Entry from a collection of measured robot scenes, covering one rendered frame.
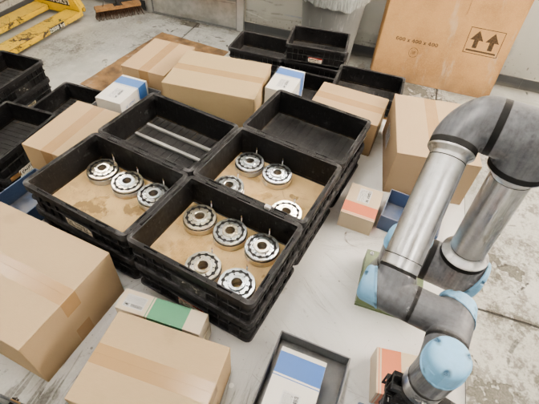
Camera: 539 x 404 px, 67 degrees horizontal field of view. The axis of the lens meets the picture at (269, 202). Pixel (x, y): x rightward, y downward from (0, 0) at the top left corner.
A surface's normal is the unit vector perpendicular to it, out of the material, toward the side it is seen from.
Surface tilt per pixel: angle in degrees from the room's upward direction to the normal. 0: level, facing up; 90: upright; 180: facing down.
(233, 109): 90
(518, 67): 90
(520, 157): 93
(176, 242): 0
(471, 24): 80
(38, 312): 0
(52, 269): 0
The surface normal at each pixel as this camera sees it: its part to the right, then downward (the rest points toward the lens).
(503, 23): -0.31, 0.54
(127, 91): 0.06, -0.68
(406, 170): -0.19, 0.71
